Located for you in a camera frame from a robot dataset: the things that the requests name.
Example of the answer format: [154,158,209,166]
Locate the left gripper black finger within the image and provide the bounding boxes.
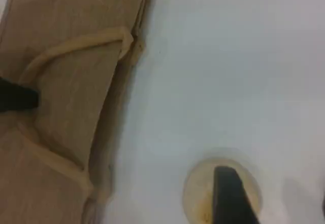
[0,76,39,113]

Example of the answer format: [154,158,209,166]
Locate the round egg yolk pastry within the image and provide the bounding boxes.
[182,157,262,224]

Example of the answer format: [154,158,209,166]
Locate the brown jute tote bag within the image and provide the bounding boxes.
[0,0,158,224]

